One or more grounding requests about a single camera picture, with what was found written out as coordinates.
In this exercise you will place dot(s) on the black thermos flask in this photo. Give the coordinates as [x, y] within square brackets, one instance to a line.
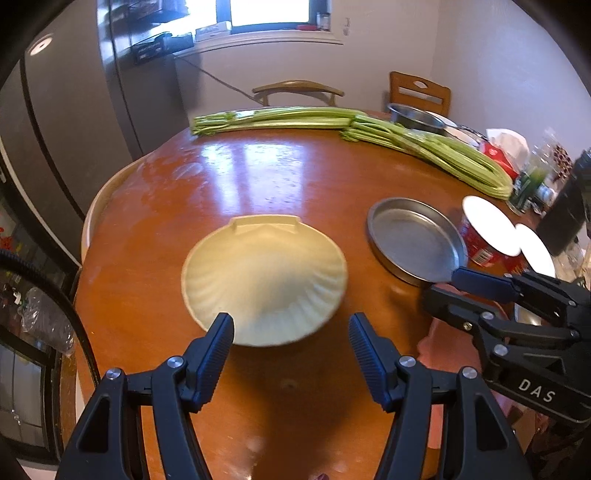
[570, 210]

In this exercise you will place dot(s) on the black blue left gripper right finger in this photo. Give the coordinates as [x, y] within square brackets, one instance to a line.
[477, 441]

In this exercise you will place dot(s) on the red cup white lid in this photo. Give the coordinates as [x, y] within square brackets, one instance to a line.
[533, 255]
[488, 233]

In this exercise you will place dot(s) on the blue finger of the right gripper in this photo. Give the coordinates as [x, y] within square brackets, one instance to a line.
[483, 285]

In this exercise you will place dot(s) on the left celery bunch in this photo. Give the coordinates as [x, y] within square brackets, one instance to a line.
[296, 117]

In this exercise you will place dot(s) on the steel bowl far side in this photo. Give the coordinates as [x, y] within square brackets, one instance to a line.
[416, 119]

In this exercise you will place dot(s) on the cream shell-shaped plate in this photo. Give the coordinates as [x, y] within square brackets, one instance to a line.
[279, 279]

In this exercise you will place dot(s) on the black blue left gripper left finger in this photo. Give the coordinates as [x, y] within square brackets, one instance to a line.
[108, 443]

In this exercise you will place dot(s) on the grey refrigerator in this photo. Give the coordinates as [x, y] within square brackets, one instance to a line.
[93, 106]

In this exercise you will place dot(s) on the clear green-label bottle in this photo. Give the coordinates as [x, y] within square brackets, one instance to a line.
[538, 166]

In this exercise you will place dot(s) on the curved-back wooden chair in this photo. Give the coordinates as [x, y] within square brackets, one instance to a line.
[325, 93]

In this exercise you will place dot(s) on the red tissue box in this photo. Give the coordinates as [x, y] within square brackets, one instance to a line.
[498, 156]

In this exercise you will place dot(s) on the right celery bunch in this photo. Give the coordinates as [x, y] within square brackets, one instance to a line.
[451, 155]

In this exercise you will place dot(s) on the celery bunch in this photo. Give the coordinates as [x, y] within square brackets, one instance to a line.
[451, 155]
[296, 117]

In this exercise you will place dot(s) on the pink animal-shaped bowl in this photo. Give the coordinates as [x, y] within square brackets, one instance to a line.
[448, 349]

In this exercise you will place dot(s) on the round steel pan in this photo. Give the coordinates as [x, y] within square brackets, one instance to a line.
[415, 242]

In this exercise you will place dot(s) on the brown slatted wooden chair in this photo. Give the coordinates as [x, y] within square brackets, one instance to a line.
[418, 92]

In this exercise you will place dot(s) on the cream chair beside table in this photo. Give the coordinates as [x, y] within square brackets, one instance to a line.
[100, 202]

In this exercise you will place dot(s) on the white dish behind bowl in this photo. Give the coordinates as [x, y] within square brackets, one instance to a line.
[460, 132]

